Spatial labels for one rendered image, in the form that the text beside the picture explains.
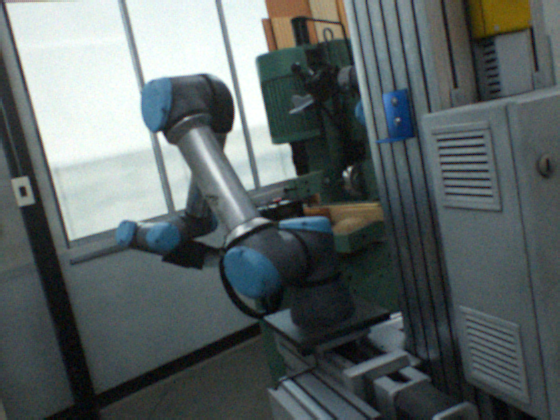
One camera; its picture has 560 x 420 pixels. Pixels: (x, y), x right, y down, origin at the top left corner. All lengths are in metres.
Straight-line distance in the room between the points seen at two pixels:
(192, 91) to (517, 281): 0.77
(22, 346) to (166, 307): 0.76
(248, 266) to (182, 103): 0.38
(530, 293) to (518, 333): 0.07
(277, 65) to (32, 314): 1.77
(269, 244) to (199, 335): 2.25
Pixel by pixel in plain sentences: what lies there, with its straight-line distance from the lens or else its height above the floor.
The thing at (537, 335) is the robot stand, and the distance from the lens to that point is 0.87.
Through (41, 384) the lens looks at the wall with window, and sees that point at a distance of 3.08.
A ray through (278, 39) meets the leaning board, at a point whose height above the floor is 1.77.
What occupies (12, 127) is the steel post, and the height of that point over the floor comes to 1.50.
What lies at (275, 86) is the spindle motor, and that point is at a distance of 1.90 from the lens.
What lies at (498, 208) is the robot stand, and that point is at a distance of 0.84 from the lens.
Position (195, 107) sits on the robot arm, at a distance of 1.23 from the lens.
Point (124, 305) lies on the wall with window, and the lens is 3.12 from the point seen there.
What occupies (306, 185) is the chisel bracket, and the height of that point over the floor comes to 1.04.
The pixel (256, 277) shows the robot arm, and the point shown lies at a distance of 1.10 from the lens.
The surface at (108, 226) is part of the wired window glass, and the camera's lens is 3.13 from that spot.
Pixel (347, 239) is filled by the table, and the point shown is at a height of 0.88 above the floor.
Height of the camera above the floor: 1.26
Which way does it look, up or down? 8 degrees down
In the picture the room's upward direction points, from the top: 12 degrees counter-clockwise
